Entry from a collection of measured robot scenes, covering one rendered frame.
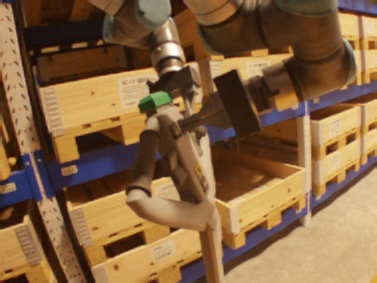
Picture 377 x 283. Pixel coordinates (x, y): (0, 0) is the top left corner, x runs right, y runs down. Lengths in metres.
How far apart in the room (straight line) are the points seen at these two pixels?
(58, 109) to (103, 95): 0.21
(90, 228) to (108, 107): 0.59
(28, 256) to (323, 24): 1.38
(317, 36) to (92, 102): 1.01
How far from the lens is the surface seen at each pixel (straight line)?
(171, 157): 0.48
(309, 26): 0.43
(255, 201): 1.85
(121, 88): 1.27
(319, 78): 0.49
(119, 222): 1.38
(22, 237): 1.35
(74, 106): 1.22
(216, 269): 0.67
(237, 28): 0.45
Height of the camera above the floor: 1.45
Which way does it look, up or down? 14 degrees down
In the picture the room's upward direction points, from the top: 9 degrees counter-clockwise
